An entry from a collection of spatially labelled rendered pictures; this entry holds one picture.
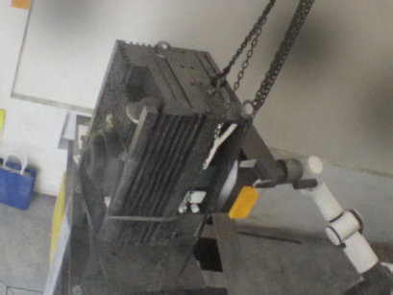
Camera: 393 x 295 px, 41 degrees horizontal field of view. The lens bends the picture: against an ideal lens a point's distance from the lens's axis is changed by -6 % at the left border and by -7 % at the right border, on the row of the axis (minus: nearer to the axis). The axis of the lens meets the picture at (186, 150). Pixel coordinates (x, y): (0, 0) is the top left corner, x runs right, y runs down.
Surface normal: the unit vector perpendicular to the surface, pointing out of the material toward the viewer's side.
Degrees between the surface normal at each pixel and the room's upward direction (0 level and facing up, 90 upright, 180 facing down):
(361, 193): 90
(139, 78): 90
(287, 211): 90
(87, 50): 90
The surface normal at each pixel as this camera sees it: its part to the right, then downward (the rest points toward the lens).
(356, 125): 0.12, 0.63
